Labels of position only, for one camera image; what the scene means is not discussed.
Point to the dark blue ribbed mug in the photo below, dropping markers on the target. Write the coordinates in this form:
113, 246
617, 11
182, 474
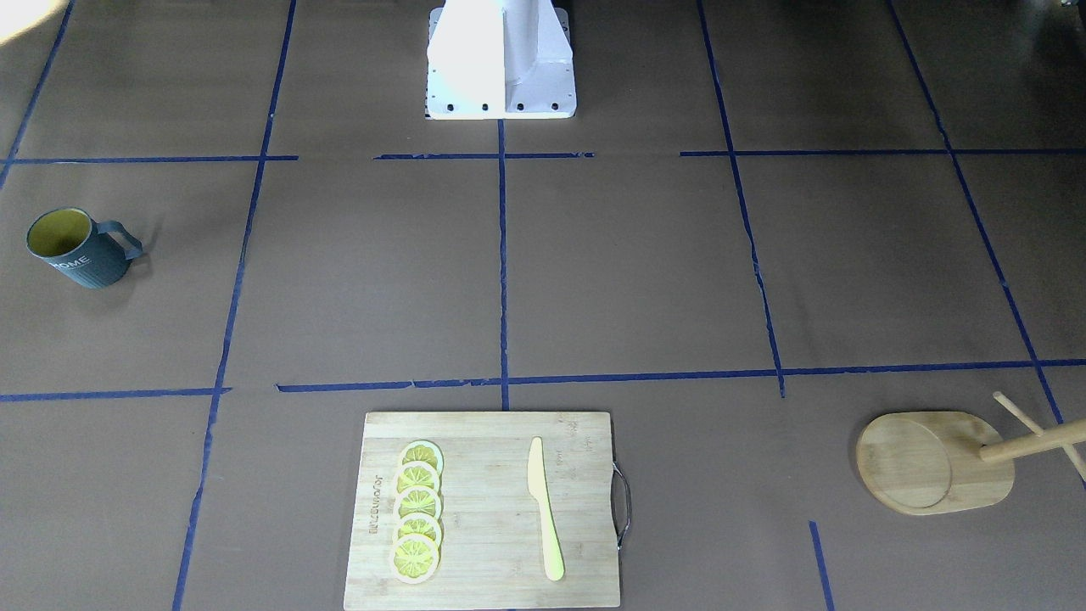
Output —
93, 254

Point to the wooden cup storage rack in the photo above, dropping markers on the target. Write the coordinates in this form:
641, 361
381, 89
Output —
936, 462

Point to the lemon slice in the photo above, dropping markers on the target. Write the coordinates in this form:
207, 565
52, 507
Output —
418, 499
422, 524
417, 474
414, 558
423, 451

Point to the bamboo cutting board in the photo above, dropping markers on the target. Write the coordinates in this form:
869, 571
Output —
490, 556

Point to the yellow plastic knife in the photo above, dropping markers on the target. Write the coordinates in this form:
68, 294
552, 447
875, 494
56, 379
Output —
552, 556

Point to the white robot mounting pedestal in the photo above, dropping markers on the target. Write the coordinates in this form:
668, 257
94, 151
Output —
500, 60

